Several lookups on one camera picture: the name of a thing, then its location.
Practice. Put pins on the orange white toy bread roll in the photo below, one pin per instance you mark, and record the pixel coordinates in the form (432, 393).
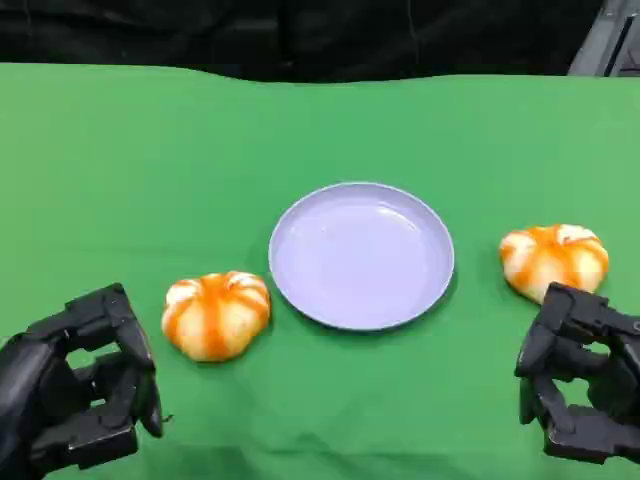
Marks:
(215, 320)
(550, 260)

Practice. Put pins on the black backdrop curtain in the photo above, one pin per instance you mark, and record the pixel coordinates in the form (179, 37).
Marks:
(300, 35)

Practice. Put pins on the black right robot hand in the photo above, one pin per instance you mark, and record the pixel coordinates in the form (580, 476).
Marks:
(610, 380)

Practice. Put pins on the lilac plate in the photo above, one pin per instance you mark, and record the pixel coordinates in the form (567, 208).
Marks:
(360, 260)

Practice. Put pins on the green table cloth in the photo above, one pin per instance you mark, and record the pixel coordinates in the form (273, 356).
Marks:
(150, 175)

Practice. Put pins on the grey metal frame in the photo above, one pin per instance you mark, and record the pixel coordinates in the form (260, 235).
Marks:
(607, 45)

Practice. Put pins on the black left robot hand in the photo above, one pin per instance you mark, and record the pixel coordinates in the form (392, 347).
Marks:
(35, 370)

